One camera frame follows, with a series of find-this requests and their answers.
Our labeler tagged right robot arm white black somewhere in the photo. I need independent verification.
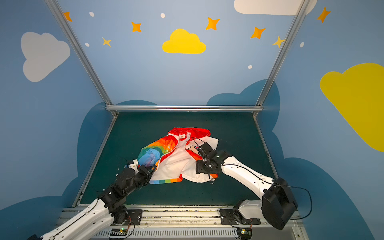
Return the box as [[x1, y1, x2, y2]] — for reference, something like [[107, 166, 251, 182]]
[[196, 147, 299, 230]]

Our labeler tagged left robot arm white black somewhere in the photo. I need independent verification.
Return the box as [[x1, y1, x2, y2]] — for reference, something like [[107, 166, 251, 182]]
[[28, 165, 157, 240]]

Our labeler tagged left small circuit board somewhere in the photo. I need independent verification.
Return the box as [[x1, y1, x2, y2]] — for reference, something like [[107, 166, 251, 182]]
[[109, 228, 129, 240]]

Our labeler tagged right small black connector box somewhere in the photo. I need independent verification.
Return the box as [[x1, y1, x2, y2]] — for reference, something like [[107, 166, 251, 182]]
[[236, 228, 252, 240]]

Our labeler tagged right side table edge rail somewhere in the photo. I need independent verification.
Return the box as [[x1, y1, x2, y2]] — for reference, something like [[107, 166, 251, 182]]
[[252, 112, 278, 178]]

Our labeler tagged right slanted aluminium post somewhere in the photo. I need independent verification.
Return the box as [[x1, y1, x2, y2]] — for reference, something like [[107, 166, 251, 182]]
[[256, 0, 312, 109]]

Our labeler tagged slanted aluminium post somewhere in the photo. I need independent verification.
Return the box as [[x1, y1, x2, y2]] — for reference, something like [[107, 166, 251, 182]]
[[256, 0, 312, 109], [45, 0, 113, 105]]

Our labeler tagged back horizontal aluminium rail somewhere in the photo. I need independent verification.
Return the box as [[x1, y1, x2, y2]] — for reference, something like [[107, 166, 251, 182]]
[[106, 105, 263, 112]]

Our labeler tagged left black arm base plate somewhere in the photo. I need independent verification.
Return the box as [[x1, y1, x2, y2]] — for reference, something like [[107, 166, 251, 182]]
[[114, 209, 143, 226]]

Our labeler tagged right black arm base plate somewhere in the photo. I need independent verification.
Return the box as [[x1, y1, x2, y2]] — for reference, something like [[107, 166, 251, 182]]
[[219, 209, 261, 226]]

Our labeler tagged table edge rail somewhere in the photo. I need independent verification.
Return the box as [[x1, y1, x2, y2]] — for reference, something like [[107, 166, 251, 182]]
[[71, 112, 119, 208], [252, 112, 278, 178]]

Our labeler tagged rainbow and white kids jacket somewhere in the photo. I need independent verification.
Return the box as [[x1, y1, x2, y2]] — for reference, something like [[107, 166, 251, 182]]
[[137, 128, 219, 185]]

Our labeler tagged left side table edge rail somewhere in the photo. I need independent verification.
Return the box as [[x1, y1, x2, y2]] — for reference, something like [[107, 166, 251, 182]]
[[71, 112, 119, 208]]

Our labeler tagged front aluminium rail frame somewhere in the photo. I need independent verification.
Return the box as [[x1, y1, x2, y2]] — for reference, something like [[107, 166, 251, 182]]
[[53, 205, 310, 240]]

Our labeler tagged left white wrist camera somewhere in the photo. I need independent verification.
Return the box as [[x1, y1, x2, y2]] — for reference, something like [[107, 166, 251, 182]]
[[128, 160, 139, 174]]

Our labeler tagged left slanted aluminium post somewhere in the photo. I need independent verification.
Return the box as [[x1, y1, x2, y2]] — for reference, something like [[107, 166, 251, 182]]
[[45, 0, 113, 105]]

